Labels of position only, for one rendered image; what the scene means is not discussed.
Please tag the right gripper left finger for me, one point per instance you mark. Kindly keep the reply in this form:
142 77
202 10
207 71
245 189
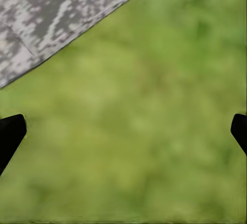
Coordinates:
12 131

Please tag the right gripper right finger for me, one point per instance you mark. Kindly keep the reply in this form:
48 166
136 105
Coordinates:
239 130

